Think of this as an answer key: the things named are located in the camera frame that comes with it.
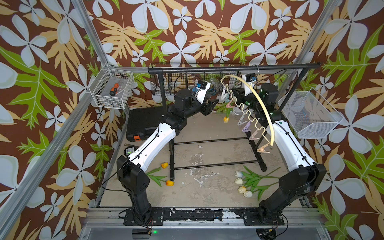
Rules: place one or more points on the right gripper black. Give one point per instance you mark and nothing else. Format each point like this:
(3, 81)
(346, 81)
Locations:
(242, 97)

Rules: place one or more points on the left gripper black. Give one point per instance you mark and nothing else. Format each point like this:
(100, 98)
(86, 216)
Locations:
(205, 109)

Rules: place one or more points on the cream clip hanger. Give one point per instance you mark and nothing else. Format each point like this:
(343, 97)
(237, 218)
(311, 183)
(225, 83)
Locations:
(248, 112)

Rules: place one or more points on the black metal clothes rack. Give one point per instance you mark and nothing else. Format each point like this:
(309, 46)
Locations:
(210, 125)

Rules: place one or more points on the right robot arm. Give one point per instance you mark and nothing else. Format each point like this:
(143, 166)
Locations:
(304, 176)

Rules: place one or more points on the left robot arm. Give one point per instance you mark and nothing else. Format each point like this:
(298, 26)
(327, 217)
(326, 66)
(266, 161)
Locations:
(131, 170)

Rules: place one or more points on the black plastic tool case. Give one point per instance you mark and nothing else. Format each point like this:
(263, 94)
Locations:
(142, 123)

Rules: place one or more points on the white mesh basket right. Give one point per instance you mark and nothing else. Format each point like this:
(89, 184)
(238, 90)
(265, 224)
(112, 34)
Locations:
(310, 115)

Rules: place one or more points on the orange tulip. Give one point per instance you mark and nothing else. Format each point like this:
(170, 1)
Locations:
(159, 180)

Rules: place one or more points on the round black digital scale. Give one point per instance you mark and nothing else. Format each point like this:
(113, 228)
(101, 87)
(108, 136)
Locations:
(129, 150)

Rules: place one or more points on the red black screwdriver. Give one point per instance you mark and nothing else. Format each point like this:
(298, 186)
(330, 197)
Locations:
(114, 90)

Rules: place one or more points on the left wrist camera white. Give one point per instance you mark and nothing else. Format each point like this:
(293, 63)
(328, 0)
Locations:
(202, 88)

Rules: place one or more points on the black wire wall basket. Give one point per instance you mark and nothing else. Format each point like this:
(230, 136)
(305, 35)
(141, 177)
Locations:
(169, 80)

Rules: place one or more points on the white wire basket left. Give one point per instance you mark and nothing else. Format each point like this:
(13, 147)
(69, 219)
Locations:
(100, 88)

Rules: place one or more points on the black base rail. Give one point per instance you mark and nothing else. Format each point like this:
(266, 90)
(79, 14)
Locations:
(247, 216)

